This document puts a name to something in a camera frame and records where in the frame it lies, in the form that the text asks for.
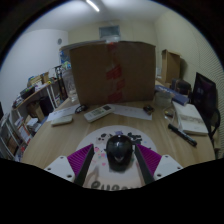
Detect small dark metal clip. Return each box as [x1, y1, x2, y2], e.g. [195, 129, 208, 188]
[143, 104, 155, 116]

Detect blue book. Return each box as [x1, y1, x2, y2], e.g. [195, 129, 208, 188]
[154, 84, 190, 107]

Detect black computer mouse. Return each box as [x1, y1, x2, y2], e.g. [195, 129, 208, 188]
[105, 134, 134, 173]

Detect ceiling tube light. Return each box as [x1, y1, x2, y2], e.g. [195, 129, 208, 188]
[85, 0, 101, 13]

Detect cluttered shelf unit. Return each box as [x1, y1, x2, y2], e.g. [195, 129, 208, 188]
[0, 71, 63, 161]

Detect round cartoon-print mouse pad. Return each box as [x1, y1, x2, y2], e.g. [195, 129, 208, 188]
[75, 125, 158, 192]

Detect tall open cardboard box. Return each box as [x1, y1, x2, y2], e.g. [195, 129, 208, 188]
[161, 49, 182, 84]

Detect white paper sheet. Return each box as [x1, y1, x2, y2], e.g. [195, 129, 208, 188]
[109, 103, 153, 121]
[46, 103, 81, 122]

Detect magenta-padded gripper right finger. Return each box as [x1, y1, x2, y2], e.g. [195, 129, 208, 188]
[133, 143, 184, 185]

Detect clear plastic tub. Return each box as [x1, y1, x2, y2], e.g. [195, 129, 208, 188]
[154, 91, 174, 108]

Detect black marker pen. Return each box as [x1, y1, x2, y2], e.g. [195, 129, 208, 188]
[167, 123, 198, 148]

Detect black office chair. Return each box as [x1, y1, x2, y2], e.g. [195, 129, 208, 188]
[191, 72, 222, 148]

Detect white open book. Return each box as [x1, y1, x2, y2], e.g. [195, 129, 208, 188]
[172, 100, 210, 137]

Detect clear plastic jug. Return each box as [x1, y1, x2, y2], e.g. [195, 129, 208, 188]
[63, 69, 79, 103]

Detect blue-printed white carton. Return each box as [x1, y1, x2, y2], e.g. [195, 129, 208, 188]
[59, 49, 72, 66]

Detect large brown cardboard box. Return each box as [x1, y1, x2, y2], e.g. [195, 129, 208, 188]
[68, 40, 157, 107]

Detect white remote control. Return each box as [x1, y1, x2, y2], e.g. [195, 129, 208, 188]
[83, 104, 116, 123]

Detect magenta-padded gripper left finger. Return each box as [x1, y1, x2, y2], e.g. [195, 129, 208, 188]
[43, 143, 96, 187]

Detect small flat white device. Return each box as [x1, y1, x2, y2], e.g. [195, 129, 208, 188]
[50, 115, 74, 127]

